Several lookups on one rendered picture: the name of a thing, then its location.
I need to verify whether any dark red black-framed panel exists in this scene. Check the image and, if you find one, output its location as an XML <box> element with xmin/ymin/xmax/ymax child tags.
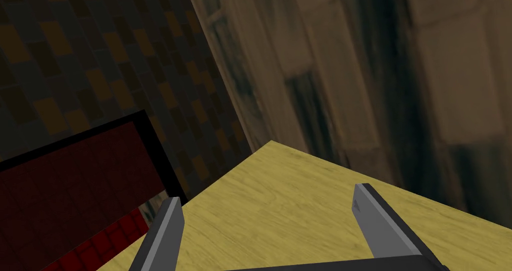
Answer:
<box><xmin>0</xmin><ymin>109</ymin><xmax>189</xmax><ymax>271</ymax></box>

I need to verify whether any yellow wooden table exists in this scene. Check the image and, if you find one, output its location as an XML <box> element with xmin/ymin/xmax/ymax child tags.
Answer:
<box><xmin>95</xmin><ymin>139</ymin><xmax>512</xmax><ymax>271</ymax></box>

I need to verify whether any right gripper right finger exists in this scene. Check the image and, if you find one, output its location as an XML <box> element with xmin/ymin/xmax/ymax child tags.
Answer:
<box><xmin>351</xmin><ymin>182</ymin><xmax>436</xmax><ymax>260</ymax></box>

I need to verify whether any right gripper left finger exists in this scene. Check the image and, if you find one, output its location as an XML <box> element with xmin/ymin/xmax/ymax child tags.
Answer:
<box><xmin>128</xmin><ymin>196</ymin><xmax>186</xmax><ymax>271</ymax></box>

